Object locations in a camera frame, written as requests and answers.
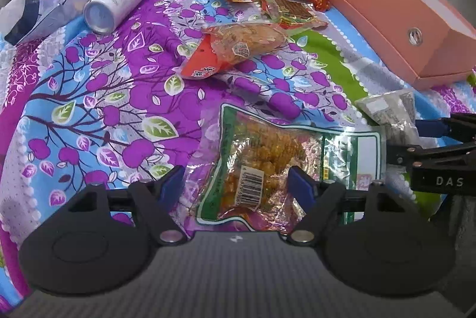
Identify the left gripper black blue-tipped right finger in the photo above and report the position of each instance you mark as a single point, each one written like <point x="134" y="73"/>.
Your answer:
<point x="322" y="200"/>

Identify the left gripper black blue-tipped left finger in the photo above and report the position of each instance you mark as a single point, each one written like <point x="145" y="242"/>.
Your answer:
<point x="148" y="201"/>

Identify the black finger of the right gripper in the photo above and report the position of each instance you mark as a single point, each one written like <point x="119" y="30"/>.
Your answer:
<point x="457" y="126"/>

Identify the grey seed snack packet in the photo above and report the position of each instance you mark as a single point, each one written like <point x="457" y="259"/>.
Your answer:
<point x="395" y="111"/>

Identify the green-edged fried snack packet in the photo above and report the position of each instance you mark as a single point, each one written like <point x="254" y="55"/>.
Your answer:
<point x="238" y="178"/>

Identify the red clear snack packet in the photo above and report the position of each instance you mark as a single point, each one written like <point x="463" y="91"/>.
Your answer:
<point x="225" y="45"/>

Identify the red green snack packet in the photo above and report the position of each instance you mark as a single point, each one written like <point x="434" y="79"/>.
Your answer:
<point x="291" y="15"/>

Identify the pink cardboard box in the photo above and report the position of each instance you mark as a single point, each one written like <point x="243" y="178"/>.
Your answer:
<point x="425" y="42"/>

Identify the purple floral bed sheet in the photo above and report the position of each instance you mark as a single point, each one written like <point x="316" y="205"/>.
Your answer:
<point x="114" y="109"/>

